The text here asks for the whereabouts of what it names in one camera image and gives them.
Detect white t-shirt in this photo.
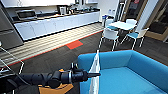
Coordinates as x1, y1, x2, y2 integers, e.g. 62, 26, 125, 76
88, 54, 101, 94

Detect blue sofa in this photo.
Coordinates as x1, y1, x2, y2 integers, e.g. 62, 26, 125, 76
77, 49, 168, 94

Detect white chair blue seat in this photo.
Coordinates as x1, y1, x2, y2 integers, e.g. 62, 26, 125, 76
103, 18, 116, 31

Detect white chair teal seat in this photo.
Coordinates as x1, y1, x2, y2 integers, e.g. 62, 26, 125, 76
120, 27, 150, 51

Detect white square table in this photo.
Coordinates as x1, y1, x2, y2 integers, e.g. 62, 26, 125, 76
108, 20, 136, 34

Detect white kitchen counter cabinets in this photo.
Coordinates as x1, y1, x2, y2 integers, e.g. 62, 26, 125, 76
13, 9, 101, 41

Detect dark blue bin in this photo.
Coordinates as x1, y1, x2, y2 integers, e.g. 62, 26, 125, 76
100, 13, 111, 23

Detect black coffee machine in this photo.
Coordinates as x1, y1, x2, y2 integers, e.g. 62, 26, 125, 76
57, 4, 68, 16

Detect silver black microwave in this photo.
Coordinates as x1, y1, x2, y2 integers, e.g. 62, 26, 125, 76
15, 9, 38, 20

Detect grey refrigerator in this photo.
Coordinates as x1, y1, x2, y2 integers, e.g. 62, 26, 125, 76
0, 4, 25, 51

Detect white upper kitchen cabinets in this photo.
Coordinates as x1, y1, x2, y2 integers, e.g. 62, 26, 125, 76
0, 0, 76, 8

